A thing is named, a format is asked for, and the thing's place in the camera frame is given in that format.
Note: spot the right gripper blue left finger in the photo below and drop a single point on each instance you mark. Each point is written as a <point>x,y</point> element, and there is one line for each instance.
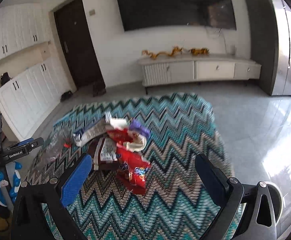
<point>73,179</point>

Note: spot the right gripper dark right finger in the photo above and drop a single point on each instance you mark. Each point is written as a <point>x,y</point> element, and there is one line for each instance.
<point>213,179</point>

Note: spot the red snack bag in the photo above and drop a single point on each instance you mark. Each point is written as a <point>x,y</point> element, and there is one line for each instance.
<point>132,170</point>

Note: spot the blue white gloved left hand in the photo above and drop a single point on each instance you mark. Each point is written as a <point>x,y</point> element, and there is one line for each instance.
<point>16,181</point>

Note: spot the brown snack wrapper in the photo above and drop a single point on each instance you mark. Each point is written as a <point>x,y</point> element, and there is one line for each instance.
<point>103,153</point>

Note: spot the clear crumpled plastic bottle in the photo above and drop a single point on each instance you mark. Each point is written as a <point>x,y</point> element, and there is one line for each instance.
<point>56,143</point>

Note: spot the white silver printed wrapper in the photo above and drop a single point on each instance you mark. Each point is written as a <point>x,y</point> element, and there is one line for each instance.
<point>84,135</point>

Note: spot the zigzag knitted table cloth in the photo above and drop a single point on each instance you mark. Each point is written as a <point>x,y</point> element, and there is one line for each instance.
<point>175,204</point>

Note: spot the red white paper cup wrapper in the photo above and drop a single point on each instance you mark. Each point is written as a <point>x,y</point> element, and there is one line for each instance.
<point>118,130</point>

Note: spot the black handbag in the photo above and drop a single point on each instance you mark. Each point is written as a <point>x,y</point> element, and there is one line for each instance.
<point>4,78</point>

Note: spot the purple plastic wrapper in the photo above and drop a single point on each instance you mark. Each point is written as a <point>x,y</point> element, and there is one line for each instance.
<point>136,126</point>

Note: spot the black shoes pair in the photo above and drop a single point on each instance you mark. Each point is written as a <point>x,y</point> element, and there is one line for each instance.
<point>66,95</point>

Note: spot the brown boots pair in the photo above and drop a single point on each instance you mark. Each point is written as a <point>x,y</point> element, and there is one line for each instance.
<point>98,89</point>

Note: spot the white tv cabinet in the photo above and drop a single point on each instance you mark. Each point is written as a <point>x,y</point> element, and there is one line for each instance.
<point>189,69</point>

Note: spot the golden tiger figurine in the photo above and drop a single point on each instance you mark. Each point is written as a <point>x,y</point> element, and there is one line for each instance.
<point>199,51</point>

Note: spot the golden dragon figurine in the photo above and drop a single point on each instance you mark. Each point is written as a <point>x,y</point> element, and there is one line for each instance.
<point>175,51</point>

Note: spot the dark wooden door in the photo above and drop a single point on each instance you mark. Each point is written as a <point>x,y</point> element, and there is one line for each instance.
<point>77,44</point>

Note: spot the grey double door refrigerator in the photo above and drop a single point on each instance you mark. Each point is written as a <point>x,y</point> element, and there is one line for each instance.
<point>270,30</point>

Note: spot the white wall cabinet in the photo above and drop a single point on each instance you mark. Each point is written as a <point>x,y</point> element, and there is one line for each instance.
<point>31,54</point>

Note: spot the wall mounted black television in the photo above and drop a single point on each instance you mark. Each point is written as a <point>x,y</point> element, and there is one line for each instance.
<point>138,14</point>

